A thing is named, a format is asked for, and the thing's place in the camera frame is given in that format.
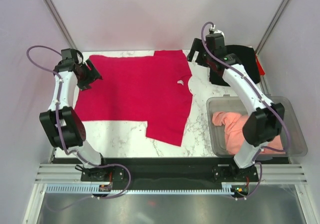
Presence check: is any crimson red t shirt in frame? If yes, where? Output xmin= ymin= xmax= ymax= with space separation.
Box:
xmin=75 ymin=50 xmax=193 ymax=147

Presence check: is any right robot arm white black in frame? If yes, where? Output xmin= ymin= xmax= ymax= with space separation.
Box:
xmin=187 ymin=32 xmax=291 ymax=181

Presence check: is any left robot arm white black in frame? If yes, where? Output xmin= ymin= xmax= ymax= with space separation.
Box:
xmin=39 ymin=48 xmax=110 ymax=181

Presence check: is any folded black t shirt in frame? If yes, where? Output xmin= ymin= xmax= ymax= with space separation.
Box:
xmin=209 ymin=45 xmax=261 ymax=87

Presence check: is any folded red t shirt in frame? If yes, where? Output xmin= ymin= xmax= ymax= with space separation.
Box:
xmin=255 ymin=54 xmax=266 ymax=76

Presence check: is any clear plastic bin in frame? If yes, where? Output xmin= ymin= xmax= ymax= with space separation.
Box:
xmin=206 ymin=95 xmax=308 ymax=157

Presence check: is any peach pink t shirt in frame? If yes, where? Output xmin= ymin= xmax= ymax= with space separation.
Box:
xmin=211 ymin=110 xmax=287 ymax=155

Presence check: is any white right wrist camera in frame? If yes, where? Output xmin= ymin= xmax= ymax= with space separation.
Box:
xmin=209 ymin=26 xmax=225 ymax=37

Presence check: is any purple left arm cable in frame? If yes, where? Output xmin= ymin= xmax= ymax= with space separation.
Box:
xmin=26 ymin=45 xmax=133 ymax=211

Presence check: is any left aluminium frame post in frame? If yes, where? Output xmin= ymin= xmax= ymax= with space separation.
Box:
xmin=43 ymin=0 xmax=78 ymax=50

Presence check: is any aluminium frame post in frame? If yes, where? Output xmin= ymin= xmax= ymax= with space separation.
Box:
xmin=43 ymin=0 xmax=78 ymax=50
xmin=256 ymin=0 xmax=291 ymax=55

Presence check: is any right aluminium frame post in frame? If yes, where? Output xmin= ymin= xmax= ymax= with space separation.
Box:
xmin=256 ymin=0 xmax=291 ymax=55

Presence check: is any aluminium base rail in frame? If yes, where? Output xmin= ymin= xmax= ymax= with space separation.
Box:
xmin=35 ymin=163 xmax=307 ymax=185

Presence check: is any white slotted cable duct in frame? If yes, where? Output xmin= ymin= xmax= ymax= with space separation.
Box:
xmin=45 ymin=183 xmax=234 ymax=195

